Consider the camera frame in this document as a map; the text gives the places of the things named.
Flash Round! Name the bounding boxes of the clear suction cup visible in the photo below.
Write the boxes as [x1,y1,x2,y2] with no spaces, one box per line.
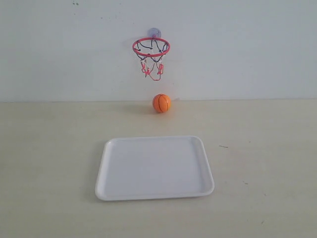
[147,28,161,38]

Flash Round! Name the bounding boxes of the small orange basketball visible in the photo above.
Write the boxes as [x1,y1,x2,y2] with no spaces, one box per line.
[152,94,171,113]

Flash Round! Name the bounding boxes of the red mini basketball hoop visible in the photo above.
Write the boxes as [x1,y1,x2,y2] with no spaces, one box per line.
[132,37,170,81]

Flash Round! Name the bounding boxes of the white plastic tray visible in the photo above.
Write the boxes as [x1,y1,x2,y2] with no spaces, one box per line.
[95,135,215,201]

